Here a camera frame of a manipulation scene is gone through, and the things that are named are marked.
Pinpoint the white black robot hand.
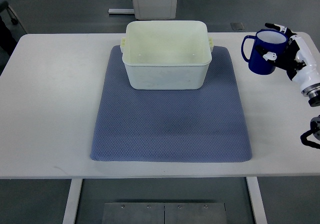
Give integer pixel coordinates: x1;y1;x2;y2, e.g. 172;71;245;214
255;23;320;94

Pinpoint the blue mug white inside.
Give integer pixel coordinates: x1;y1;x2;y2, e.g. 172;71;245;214
241;29;288;75

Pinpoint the cream plastic storage box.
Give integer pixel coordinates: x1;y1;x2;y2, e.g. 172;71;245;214
120;20;214;90

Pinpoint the small grey floor hatch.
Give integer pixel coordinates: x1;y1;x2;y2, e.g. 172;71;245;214
230;22;245;30

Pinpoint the blue textured cloth mat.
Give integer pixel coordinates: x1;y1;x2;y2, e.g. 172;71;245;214
90;46;252;163

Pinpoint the white right table leg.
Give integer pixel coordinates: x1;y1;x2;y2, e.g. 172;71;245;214
246;177;268;224

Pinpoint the white table leg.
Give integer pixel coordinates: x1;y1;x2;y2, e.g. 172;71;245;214
62;179;83;224
246;177;268;224

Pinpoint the grey metal floor plate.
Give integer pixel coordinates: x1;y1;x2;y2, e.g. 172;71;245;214
102;202;227;224

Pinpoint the white left table leg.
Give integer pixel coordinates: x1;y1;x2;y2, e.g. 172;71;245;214
62;179;83;224

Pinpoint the office chair at left edge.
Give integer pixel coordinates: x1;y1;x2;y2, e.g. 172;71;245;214
0;0;28;56

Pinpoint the white pedestal base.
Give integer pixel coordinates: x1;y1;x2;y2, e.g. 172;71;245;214
107;0;180;20

